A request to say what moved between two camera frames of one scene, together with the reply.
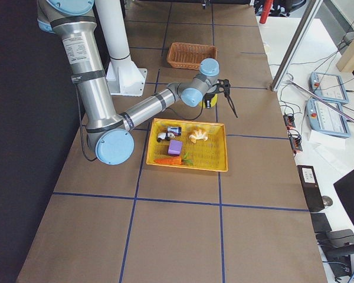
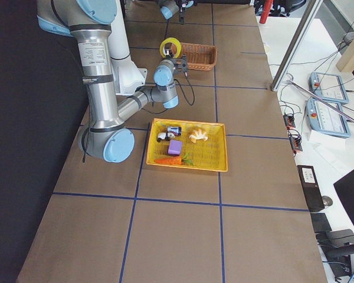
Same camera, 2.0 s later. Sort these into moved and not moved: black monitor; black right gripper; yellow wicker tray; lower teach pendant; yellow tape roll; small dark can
Moved: black right gripper; yellow tape roll
Not moved: black monitor; small dark can; lower teach pendant; yellow wicker tray
